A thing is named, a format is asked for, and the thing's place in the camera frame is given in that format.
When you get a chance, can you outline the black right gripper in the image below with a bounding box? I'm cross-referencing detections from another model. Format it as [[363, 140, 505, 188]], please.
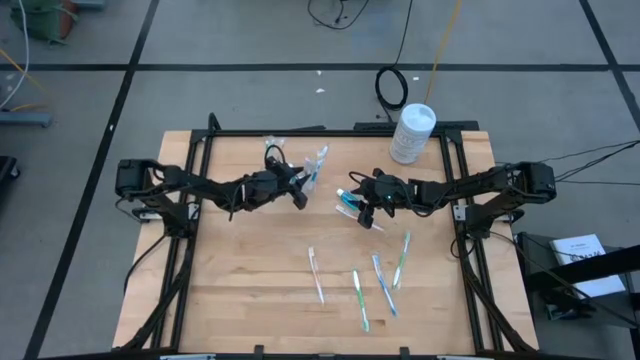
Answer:
[[351, 168, 416, 230]]

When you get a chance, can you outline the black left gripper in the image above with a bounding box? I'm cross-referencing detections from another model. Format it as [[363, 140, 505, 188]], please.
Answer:
[[243, 155, 310, 210]]

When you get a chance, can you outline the blue mouthwash bottle white cap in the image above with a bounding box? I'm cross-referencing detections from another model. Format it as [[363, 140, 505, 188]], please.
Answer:
[[335, 188, 364, 211]]

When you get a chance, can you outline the blue toothbrush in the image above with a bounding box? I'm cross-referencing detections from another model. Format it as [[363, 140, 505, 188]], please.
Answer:
[[371, 253, 399, 318], [308, 143, 330, 192]]

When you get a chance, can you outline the green toothbrush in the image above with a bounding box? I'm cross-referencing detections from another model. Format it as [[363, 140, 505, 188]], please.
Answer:
[[392, 230, 412, 290], [352, 268, 371, 333]]

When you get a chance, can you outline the clear acrylic toothbrush holder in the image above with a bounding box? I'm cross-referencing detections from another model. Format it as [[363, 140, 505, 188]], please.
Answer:
[[263, 133, 332, 195]]

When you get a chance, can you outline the white wipes canister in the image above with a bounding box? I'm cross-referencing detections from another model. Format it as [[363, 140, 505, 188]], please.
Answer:
[[388, 103, 438, 166]]

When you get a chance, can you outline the white booklet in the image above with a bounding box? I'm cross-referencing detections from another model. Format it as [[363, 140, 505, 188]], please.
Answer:
[[548, 233, 627, 300]]

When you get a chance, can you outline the black cart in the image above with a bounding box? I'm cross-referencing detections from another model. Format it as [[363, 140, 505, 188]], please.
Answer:
[[514, 230, 640, 331]]

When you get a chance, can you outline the grey floor bar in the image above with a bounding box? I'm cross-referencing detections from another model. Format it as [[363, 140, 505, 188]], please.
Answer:
[[0, 110, 54, 129]]

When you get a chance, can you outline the black floor stand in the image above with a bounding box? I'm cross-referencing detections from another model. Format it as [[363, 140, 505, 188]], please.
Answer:
[[0, 155, 21, 195]]

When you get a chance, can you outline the green bag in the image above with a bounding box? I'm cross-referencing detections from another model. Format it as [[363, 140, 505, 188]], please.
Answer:
[[9, 0, 80, 45]]

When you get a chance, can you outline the black aluminium table frame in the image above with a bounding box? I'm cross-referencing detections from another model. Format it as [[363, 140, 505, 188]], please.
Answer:
[[112, 112, 539, 360]]

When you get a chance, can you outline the coiled black cable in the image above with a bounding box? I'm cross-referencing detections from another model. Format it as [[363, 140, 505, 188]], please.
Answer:
[[374, 0, 415, 112]]

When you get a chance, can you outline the thin black floor cable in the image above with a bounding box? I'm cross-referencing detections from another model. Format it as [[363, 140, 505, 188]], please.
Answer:
[[306, 0, 371, 31]]

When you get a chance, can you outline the yellow floor cable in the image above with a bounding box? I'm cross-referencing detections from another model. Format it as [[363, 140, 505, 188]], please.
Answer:
[[0, 47, 51, 113], [423, 0, 464, 105]]

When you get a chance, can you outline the black power cable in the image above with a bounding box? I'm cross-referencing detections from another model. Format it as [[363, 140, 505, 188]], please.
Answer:
[[553, 149, 640, 187], [499, 139, 640, 169]]

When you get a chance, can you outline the white floor cable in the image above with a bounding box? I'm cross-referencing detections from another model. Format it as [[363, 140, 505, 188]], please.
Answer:
[[0, 0, 30, 110]]

